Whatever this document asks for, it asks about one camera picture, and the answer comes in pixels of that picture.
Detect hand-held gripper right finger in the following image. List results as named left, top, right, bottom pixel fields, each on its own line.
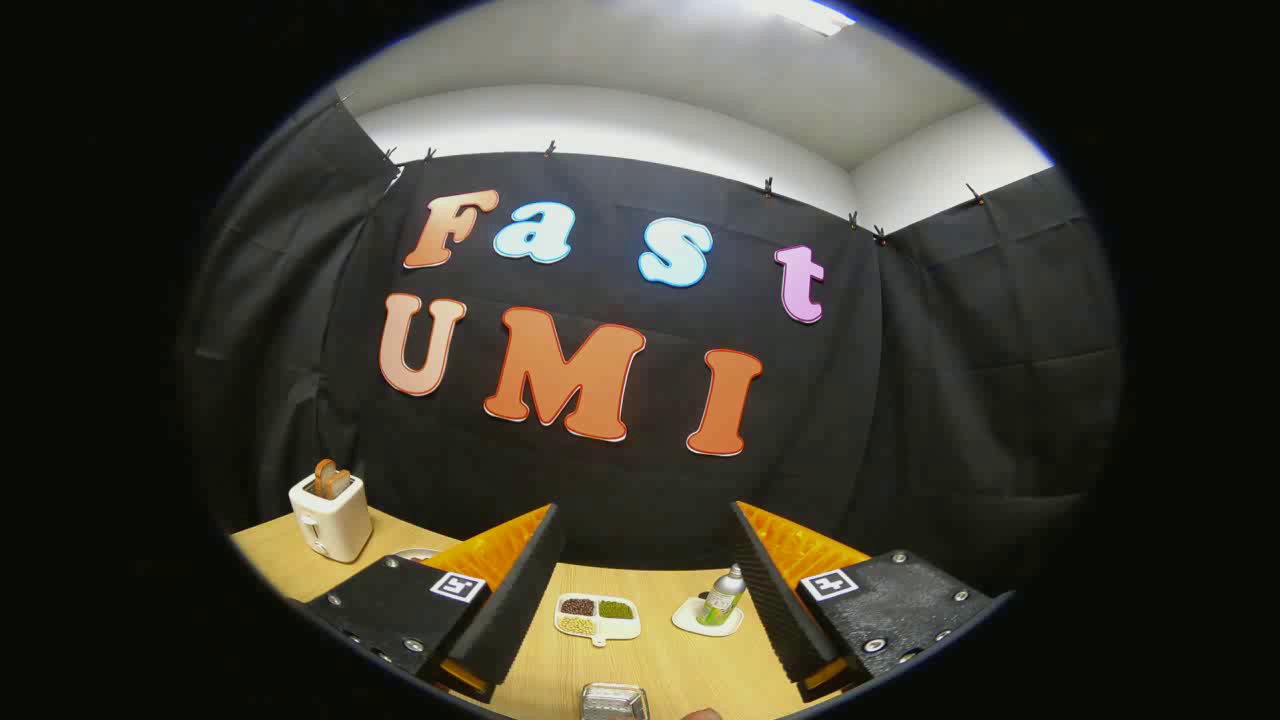
left=730, top=500, right=1001, bottom=704

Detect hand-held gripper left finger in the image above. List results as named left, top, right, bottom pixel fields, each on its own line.
left=300, top=503, right=566, bottom=704

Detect silver bottle with green label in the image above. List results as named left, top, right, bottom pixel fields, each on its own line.
left=697, top=564, right=748, bottom=628

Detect white square coaster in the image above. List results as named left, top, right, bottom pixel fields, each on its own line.
left=671, top=596, right=745, bottom=638

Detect white divided dish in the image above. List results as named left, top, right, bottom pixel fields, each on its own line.
left=555, top=594, right=642, bottom=648

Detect white toaster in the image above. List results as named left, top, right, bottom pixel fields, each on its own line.
left=289, top=470, right=373, bottom=564

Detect metal wire basket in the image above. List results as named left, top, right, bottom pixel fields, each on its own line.
left=581, top=683, right=651, bottom=720

